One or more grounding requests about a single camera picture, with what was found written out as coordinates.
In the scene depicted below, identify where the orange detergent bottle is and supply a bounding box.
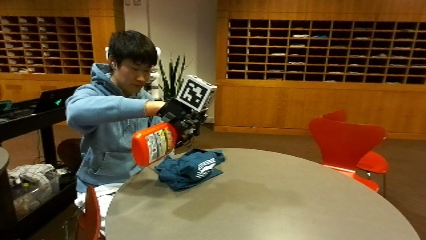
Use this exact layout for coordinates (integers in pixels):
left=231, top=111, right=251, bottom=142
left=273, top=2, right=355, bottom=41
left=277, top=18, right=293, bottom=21
left=131, top=121, right=182, bottom=168

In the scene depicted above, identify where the white marker cube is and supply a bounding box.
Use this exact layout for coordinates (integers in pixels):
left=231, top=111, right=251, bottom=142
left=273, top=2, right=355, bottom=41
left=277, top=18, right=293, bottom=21
left=176, top=74, right=219, bottom=112

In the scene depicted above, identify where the dark blue folded shirt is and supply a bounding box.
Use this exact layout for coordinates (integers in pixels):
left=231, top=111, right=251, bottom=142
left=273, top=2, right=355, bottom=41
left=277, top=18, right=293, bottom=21
left=154, top=148, right=227, bottom=192

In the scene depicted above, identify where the green potted plant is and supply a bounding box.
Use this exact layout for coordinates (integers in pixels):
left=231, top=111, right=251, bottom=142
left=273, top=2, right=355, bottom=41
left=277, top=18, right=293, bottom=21
left=158, top=54, right=188, bottom=102

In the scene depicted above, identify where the the person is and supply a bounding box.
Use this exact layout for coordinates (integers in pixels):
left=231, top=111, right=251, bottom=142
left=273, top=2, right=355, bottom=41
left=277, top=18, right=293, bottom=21
left=64, top=30, right=167, bottom=231

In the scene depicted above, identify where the dark brown chair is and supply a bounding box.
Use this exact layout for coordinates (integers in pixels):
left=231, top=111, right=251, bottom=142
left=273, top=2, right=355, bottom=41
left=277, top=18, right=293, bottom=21
left=56, top=138, right=84, bottom=174

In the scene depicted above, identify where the black laptop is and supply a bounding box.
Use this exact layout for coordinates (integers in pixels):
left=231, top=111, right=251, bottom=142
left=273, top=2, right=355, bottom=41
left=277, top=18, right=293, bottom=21
left=34, top=85, right=82, bottom=114

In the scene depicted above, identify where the orange chair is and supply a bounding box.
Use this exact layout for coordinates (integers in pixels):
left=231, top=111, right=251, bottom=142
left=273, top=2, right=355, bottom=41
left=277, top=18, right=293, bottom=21
left=323, top=109, right=391, bottom=175
left=78, top=185, right=107, bottom=240
left=308, top=115, right=389, bottom=194

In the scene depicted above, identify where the black cart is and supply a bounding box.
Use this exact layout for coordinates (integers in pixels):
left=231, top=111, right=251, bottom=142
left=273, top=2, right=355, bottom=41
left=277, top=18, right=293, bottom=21
left=0, top=98, right=82, bottom=240

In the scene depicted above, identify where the wooden pigeonhole shelf unit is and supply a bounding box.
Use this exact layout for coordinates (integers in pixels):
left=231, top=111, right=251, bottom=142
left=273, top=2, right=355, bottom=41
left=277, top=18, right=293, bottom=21
left=0, top=0, right=118, bottom=103
left=215, top=0, right=426, bottom=141

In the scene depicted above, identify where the clear plastic bag of items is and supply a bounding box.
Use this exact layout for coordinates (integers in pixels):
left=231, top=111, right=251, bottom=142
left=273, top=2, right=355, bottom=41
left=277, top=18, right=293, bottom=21
left=7, top=163, right=62, bottom=219

